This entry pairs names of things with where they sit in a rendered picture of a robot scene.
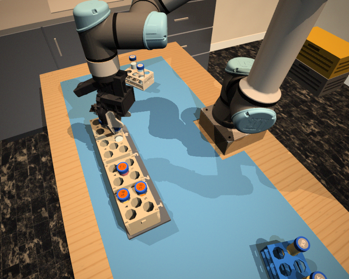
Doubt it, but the blue tube rack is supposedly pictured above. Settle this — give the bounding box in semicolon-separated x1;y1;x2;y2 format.
260;240;311;279

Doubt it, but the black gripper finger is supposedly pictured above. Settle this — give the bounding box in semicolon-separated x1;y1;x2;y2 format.
97;102;124;134
115;111;131;121

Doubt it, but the blue tube cap with grey dot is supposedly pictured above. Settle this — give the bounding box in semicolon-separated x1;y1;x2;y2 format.
302;271;327;279

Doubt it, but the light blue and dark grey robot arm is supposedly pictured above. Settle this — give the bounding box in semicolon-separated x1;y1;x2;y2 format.
73;0;328;134

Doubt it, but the light blue bench mat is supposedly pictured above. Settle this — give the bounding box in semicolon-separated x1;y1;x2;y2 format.
60;56;349;279

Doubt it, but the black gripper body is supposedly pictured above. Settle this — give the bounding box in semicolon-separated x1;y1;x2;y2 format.
92;69;135;117

